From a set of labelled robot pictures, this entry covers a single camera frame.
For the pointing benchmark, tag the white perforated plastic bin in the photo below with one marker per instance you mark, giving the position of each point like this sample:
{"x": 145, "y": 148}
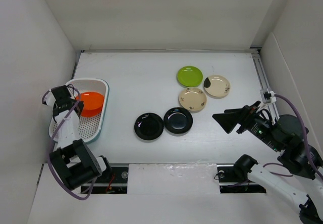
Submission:
{"x": 90, "y": 127}

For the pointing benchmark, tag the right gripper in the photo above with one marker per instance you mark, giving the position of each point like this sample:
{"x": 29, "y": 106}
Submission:
{"x": 229, "y": 118}

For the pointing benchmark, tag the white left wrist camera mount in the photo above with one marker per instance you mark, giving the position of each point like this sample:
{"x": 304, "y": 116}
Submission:
{"x": 48, "y": 99}

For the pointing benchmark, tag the orange plate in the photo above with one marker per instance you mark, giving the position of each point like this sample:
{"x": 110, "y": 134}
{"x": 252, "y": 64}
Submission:
{"x": 93, "y": 103}

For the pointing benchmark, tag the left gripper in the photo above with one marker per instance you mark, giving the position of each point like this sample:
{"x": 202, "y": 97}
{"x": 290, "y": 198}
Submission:
{"x": 81, "y": 106}

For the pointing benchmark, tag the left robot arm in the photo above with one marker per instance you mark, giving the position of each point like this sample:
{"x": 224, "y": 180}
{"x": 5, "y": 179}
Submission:
{"x": 72, "y": 161}

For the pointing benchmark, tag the beige plate with black patch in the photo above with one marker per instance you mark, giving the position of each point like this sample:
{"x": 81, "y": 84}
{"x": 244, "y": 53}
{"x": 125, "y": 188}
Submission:
{"x": 217, "y": 86}

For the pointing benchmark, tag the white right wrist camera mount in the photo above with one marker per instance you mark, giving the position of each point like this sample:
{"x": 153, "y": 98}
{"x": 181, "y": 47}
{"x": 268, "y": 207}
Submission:
{"x": 267, "y": 96}

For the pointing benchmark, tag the beige plate with small motifs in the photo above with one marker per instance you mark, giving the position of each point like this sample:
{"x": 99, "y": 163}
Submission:
{"x": 192, "y": 99}

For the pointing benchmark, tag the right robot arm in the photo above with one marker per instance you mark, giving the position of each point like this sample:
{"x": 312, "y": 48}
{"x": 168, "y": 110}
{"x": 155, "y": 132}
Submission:
{"x": 287, "y": 137}

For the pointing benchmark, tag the green plate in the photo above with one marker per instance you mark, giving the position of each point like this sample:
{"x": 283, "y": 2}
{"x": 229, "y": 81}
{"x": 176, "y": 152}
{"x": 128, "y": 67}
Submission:
{"x": 189, "y": 76}

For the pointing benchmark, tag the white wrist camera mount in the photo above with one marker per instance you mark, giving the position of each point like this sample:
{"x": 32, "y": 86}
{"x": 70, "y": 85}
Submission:
{"x": 48, "y": 99}
{"x": 267, "y": 96}

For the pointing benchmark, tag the aluminium rail right side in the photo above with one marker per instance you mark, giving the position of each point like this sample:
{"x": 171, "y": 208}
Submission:
{"x": 264, "y": 84}

